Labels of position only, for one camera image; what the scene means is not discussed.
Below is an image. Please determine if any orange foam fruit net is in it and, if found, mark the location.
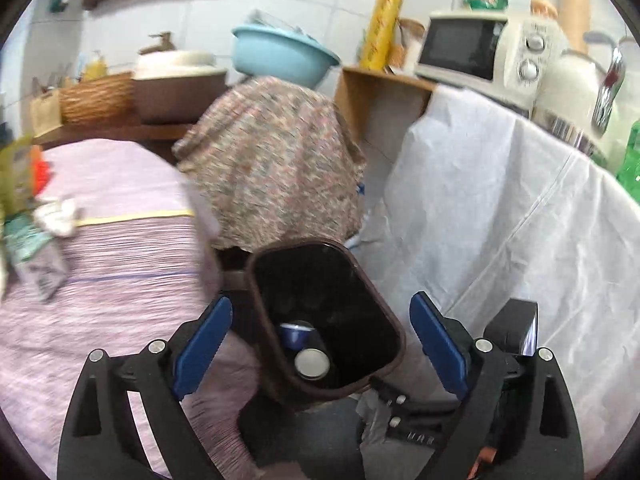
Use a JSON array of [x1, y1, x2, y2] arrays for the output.
[[30, 145, 51, 195]]

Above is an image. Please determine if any white sheet cover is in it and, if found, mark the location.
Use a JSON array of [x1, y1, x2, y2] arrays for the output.
[[354, 86, 639, 479]]

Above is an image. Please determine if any wooden side cabinet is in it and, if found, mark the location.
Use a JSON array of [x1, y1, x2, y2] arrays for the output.
[[334, 66, 437, 143]]

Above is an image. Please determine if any light blue plastic basin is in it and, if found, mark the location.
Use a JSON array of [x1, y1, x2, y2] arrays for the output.
[[232, 24, 341, 89]]

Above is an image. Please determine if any yellow plastic wrap roll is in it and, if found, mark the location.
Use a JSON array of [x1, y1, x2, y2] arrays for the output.
[[359, 0, 402, 70]]

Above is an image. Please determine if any blue cup in bin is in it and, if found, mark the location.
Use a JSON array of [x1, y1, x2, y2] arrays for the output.
[[278, 321, 331, 382]]

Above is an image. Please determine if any green plastic bottle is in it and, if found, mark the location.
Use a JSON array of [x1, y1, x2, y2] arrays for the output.
[[616, 120, 640, 203]]

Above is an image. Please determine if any brown pot with cream lid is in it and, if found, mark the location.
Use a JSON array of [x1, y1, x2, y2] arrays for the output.
[[131, 50, 227, 125]]

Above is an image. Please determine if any white microwave oven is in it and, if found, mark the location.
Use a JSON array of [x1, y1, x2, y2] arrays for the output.
[[414, 10, 552, 112]]

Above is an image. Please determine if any wooden counter shelf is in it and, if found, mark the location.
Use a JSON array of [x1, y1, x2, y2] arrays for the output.
[[34, 117, 191, 150]]

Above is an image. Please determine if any dark brown trash bin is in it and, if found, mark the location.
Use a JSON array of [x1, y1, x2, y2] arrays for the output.
[[245, 238, 406, 410]]

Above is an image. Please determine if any woven wicker basket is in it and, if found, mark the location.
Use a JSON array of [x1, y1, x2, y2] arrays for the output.
[[60, 72, 134, 124]]

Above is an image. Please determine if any yellow dish soap bottle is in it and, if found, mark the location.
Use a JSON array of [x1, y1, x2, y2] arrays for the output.
[[80, 51, 108, 81]]

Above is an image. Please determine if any white crumpled tissue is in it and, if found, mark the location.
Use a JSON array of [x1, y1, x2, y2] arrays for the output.
[[32, 198, 79, 237]]

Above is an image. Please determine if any brass faucet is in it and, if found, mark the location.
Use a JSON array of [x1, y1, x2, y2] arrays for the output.
[[138, 32, 177, 55]]

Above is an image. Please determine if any paisley floral cloth cover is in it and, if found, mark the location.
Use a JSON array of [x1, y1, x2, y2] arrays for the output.
[[172, 76, 367, 252]]

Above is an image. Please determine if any beige chopstick holder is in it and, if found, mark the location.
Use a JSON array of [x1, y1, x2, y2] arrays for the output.
[[29, 77, 62, 138]]

